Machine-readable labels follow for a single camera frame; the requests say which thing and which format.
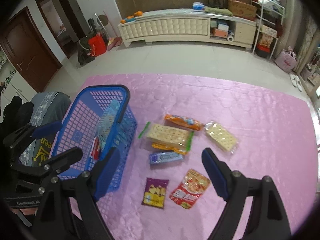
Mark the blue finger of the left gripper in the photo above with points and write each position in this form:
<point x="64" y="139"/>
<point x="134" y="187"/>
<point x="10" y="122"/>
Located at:
<point x="47" y="129"/>
<point x="64" y="160"/>

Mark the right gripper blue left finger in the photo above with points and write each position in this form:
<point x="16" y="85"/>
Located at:
<point x="103" y="172"/>

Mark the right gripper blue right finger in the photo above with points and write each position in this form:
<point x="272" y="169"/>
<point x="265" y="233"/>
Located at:
<point x="218" y="172"/>

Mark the blue plastic basket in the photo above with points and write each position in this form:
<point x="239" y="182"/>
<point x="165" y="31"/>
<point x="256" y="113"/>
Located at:
<point x="79" y="128"/>

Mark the light blue cracker pack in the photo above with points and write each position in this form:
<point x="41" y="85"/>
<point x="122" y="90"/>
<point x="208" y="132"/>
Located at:
<point x="106" y="121"/>

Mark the green-sealed cracker pack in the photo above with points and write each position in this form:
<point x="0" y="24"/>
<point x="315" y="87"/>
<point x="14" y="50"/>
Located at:
<point x="167" y="135"/>

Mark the red white snack pouch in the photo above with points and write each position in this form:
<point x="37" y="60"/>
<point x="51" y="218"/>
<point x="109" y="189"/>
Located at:
<point x="95" y="149"/>

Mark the red noodle snack pouch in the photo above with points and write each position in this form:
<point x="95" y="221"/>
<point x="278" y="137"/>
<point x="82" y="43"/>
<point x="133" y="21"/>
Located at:
<point x="191" y="188"/>

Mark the clear pale cracker pack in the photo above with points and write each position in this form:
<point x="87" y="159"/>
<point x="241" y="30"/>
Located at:
<point x="223" y="139"/>

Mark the orange flat snack packet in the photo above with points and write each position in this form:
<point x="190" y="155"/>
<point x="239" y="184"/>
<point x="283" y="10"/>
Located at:
<point x="169" y="148"/>

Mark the purple yellow chip packet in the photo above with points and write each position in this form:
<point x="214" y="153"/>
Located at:
<point x="155" y="192"/>

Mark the blue silver wafer bar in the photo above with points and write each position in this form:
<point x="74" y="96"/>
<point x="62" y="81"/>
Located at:
<point x="164" y="157"/>

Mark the pink quilted mat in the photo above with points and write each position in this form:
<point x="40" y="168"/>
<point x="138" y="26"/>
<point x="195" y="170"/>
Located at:
<point x="261" y="133"/>

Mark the orange snack bar wrapper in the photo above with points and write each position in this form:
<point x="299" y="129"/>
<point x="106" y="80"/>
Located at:
<point x="184" y="121"/>

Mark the black bag on floor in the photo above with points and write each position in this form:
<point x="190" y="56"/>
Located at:
<point x="84" y="51"/>

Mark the brown wooden door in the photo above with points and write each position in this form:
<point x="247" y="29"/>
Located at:
<point x="27" y="51"/>

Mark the red bag on floor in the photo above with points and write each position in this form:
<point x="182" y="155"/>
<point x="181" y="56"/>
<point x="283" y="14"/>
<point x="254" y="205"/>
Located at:
<point x="97" y="45"/>

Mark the pink gift bag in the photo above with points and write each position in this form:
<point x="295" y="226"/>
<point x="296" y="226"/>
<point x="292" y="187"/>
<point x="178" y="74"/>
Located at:
<point x="286" y="60"/>

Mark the oranges on cabinet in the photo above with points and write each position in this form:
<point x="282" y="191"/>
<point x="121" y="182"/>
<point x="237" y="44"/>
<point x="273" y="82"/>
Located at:
<point x="131" y="18"/>

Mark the cream tufted tv cabinet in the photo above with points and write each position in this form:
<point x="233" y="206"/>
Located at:
<point x="188" y="25"/>

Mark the white metal shelf rack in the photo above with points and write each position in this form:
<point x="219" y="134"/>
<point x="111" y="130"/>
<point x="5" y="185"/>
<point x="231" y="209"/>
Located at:
<point x="269" y="19"/>

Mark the cardboard box on cabinet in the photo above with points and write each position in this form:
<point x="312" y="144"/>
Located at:
<point x="242" y="10"/>

